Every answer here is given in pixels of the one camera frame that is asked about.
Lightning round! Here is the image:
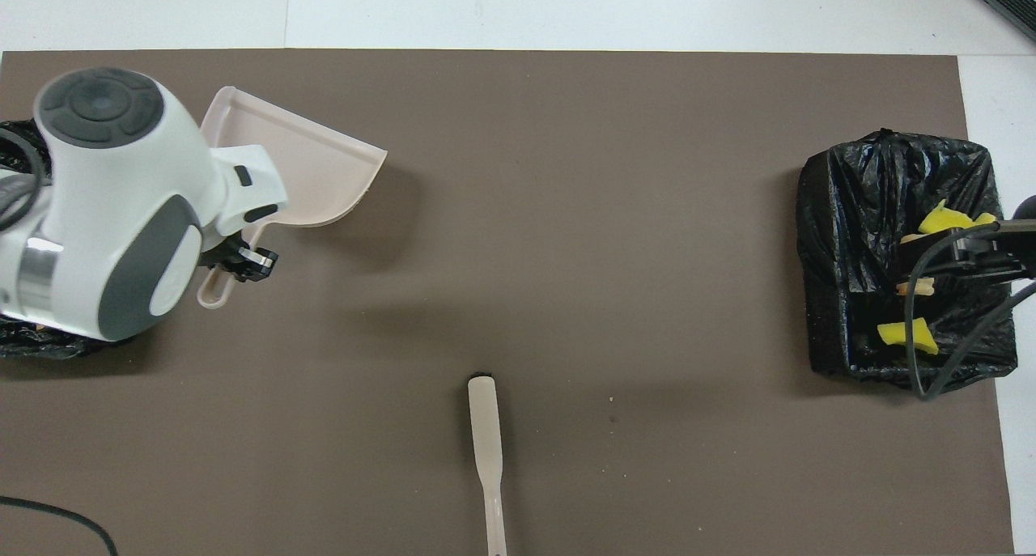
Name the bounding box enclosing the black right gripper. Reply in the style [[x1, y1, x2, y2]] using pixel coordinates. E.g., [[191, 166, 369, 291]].
[[894, 219, 1036, 295]]

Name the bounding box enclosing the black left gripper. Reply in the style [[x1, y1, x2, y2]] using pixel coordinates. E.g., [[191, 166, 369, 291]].
[[201, 231, 280, 285]]

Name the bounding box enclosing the notched yellow sponge block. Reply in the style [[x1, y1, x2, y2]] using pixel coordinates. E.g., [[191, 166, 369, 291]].
[[919, 200, 997, 236]]

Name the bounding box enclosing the curved yellow sponge piece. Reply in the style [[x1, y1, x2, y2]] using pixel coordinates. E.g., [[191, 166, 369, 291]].
[[877, 317, 940, 356]]

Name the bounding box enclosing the beige plastic dustpan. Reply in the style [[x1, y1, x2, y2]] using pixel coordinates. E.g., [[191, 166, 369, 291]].
[[197, 87, 388, 310]]

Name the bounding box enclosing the beige hand brush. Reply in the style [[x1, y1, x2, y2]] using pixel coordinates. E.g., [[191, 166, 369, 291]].
[[467, 372, 508, 556]]

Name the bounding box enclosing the open black bag-lined bin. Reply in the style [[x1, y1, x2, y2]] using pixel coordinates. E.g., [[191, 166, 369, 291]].
[[796, 129, 1019, 397]]

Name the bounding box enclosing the black bag-covered bin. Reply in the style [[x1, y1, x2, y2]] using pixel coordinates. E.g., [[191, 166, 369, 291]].
[[0, 117, 140, 361]]

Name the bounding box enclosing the brown table mat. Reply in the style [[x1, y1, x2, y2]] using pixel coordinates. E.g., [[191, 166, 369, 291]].
[[0, 50, 1017, 556]]

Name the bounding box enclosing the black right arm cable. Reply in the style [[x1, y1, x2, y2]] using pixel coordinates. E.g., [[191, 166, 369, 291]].
[[906, 223, 1036, 401]]

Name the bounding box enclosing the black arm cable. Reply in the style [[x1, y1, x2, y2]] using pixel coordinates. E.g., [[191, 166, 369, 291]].
[[0, 127, 119, 556], [906, 223, 1036, 401]]

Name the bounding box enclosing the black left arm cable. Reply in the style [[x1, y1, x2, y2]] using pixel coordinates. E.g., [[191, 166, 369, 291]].
[[0, 127, 119, 556]]

